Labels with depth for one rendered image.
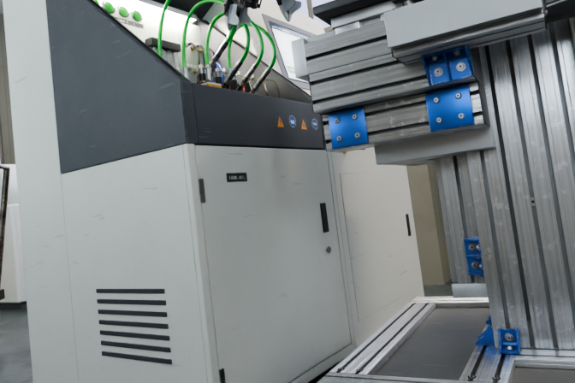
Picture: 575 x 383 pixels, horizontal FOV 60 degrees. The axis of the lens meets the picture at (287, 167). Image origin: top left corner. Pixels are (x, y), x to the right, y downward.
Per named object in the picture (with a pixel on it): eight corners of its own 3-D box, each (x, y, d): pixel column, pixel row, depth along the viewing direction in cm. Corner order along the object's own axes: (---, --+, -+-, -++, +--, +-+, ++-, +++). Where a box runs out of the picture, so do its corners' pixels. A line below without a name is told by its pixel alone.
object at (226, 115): (198, 143, 126) (192, 82, 127) (186, 146, 128) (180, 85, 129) (324, 149, 176) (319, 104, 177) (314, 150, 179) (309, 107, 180)
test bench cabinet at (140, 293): (222, 474, 116) (186, 143, 122) (81, 433, 150) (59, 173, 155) (358, 370, 174) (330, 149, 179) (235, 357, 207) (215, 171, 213)
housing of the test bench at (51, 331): (82, 432, 150) (41, -42, 161) (34, 418, 166) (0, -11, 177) (323, 315, 264) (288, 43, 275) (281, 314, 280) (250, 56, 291)
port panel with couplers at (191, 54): (191, 104, 196) (182, 28, 199) (185, 106, 198) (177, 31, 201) (214, 107, 207) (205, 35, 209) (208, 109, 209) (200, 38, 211)
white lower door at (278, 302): (226, 424, 119) (196, 144, 124) (219, 422, 120) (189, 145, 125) (352, 343, 172) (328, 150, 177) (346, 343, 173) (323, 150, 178)
